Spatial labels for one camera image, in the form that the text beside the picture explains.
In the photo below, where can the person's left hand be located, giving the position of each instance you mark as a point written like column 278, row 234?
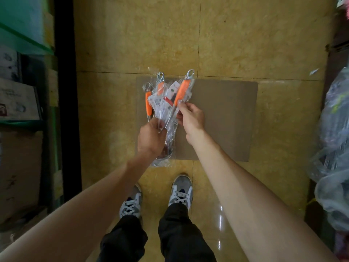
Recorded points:
column 151, row 140

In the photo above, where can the white printed carton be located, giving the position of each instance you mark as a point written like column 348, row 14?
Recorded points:
column 8, row 62
column 19, row 101

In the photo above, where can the person's left forearm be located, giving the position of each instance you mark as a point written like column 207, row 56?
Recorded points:
column 71, row 215

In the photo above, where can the person's right forearm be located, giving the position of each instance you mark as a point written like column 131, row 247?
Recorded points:
column 262, row 204

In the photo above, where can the pile of packaged utensils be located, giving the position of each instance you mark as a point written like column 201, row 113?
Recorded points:
column 148, row 103

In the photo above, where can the person's right hand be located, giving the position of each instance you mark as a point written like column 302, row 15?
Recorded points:
column 192, row 120

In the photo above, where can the black trousers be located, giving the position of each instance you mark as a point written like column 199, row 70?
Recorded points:
column 174, row 237

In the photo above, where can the pink green broom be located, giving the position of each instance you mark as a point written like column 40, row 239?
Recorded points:
column 338, row 57

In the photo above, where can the pile of plastic wrapped utensils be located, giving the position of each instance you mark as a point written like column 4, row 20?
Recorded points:
column 332, row 161

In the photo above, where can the brown cardboard sheet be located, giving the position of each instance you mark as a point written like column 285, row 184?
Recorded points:
column 229, row 117

